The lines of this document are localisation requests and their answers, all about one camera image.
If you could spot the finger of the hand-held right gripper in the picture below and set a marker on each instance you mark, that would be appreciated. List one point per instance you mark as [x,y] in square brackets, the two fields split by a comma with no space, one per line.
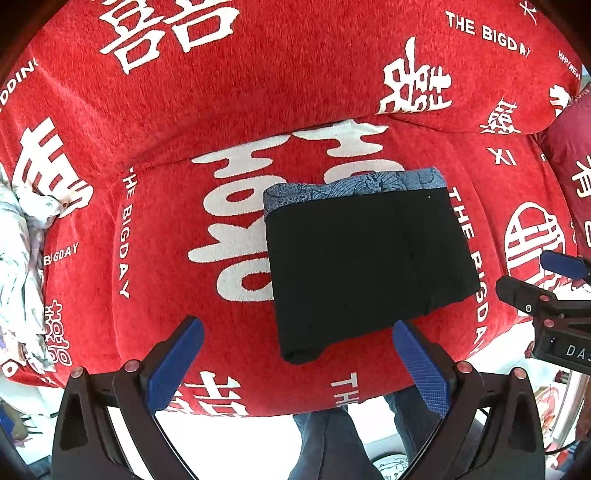
[526,290]
[565,264]

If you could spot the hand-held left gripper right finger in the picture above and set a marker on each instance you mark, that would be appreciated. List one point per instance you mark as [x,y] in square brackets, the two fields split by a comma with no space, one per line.
[422,364]

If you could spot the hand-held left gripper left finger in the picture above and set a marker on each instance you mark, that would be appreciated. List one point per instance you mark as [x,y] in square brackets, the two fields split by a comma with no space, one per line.
[178,357]

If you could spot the black pants with blue waistband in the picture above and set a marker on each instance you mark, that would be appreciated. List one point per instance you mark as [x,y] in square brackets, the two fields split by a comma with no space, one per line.
[364,263]

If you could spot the person's leg in jeans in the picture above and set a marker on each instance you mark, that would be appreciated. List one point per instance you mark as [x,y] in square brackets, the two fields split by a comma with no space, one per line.
[330,445]
[415,422]

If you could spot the white patterned slipper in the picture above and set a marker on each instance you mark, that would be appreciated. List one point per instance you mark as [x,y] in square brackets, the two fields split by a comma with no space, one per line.
[392,467]

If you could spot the dark red printed cushion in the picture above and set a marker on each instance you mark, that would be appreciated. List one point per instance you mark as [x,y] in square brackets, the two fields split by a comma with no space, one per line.
[570,157]

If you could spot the white floral cloth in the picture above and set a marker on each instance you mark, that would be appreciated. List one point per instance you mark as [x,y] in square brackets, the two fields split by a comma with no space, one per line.
[21,258]

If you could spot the red printed sofa blanket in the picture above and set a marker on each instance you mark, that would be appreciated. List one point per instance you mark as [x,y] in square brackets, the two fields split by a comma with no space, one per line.
[231,106]

